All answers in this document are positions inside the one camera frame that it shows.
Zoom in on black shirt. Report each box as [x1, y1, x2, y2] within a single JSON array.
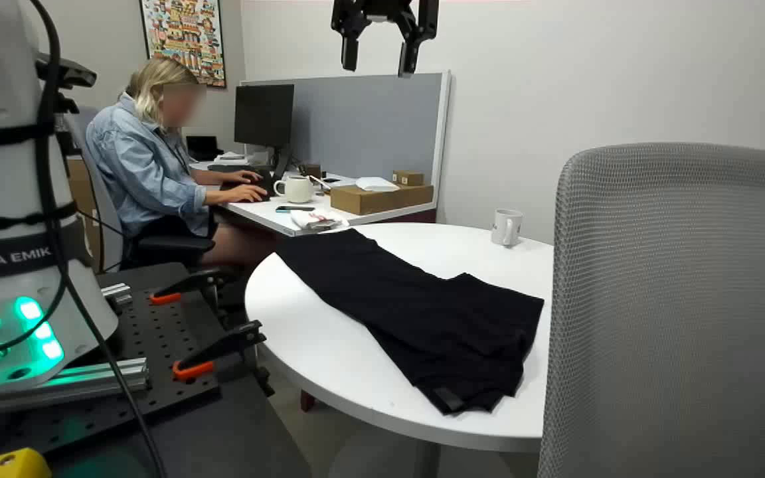
[[277, 226, 548, 418]]

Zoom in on person in denim shirt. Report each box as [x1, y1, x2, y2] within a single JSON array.
[[82, 59, 273, 272]]

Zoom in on grey desk partition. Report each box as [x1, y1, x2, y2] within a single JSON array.
[[238, 70, 455, 226]]

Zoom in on black computer monitor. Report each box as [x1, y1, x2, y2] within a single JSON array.
[[230, 83, 297, 177]]

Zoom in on small brown box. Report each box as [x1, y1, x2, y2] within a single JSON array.
[[387, 167, 427, 189]]

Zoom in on white notepad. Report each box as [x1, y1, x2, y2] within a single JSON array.
[[352, 176, 400, 195]]

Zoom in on white teapot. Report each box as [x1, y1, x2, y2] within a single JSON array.
[[270, 171, 327, 208]]

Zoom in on flat cardboard box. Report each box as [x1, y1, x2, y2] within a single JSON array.
[[327, 180, 436, 218]]

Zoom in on colourful framed painting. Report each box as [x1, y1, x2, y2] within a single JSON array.
[[136, 0, 229, 94]]

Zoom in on papers on desk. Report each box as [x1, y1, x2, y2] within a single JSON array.
[[287, 208, 343, 237]]

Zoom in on black laptop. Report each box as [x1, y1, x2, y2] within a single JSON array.
[[182, 133, 225, 164]]

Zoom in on white office desk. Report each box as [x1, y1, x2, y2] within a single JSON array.
[[189, 155, 440, 240]]

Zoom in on white mug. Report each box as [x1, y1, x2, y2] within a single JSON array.
[[489, 208, 526, 250]]

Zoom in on black office chair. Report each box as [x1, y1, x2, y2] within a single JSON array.
[[60, 110, 225, 274]]

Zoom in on black device on stand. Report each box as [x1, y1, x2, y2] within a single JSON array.
[[31, 50, 101, 120]]

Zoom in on grey mesh office chair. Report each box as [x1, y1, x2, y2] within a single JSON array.
[[537, 140, 765, 478]]

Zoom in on yellow plastic object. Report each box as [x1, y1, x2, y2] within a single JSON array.
[[0, 447, 54, 478]]

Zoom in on orange handled black clamp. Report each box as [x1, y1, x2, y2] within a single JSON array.
[[169, 318, 270, 384], [149, 265, 244, 311]]

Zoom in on thick black cable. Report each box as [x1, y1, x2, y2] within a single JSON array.
[[26, 0, 169, 478]]

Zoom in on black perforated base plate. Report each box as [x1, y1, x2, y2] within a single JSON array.
[[0, 278, 225, 456]]

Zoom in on aluminium rail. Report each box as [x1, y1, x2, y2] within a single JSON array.
[[42, 353, 152, 394]]

